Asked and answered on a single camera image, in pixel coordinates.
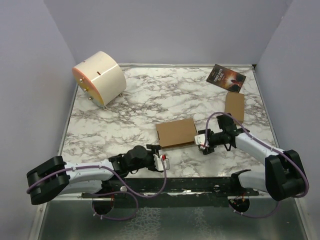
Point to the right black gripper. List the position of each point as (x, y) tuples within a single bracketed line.
[(210, 148)]

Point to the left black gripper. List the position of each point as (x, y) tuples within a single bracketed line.
[(154, 149)]

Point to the brown cardboard box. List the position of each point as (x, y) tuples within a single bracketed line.
[(176, 133)]

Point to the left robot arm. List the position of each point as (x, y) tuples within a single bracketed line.
[(57, 177)]

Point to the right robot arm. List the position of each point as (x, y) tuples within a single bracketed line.
[(283, 176)]

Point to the small folded cardboard box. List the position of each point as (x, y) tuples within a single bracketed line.
[(235, 105)]

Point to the dark book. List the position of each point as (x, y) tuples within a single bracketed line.
[(225, 78)]

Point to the cream cylindrical drum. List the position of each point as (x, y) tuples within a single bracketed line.
[(100, 78)]

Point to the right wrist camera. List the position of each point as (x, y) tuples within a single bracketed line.
[(201, 141)]

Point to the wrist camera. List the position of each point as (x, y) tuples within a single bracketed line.
[(201, 141), (161, 162)]

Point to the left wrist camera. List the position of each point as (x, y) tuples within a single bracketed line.
[(161, 162)]

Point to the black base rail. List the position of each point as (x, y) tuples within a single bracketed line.
[(178, 191)]

